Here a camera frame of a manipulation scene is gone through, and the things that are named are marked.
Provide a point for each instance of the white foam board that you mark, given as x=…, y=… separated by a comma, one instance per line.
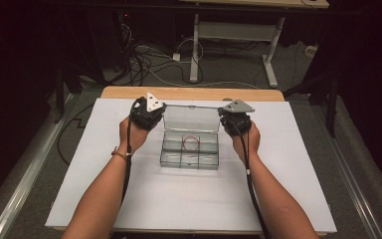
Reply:
x=192, y=199

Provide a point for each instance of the white frame desk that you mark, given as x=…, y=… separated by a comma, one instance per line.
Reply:
x=235, y=31

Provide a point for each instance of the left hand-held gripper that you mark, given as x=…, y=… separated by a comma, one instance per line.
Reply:
x=147, y=114

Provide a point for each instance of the metal floor rail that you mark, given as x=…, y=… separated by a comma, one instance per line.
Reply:
x=348, y=179
x=30, y=169

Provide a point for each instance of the person's right hand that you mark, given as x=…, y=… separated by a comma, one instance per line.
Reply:
x=248, y=142

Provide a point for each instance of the person's left hand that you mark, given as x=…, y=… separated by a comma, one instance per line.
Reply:
x=134, y=134

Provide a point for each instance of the wooden table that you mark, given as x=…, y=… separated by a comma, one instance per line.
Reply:
x=192, y=93

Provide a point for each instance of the small white floor box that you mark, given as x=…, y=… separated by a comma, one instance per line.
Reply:
x=311, y=50

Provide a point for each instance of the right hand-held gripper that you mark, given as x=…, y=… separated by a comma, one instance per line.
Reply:
x=237, y=116

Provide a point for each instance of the white power adapter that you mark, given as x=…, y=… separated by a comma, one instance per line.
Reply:
x=176, y=57

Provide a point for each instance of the red rubber band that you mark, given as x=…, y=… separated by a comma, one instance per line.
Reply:
x=184, y=146

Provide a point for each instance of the clear grey compartment box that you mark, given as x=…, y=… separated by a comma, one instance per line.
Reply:
x=190, y=146

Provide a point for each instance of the black metal stand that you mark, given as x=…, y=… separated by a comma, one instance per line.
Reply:
x=59, y=93
x=331, y=106

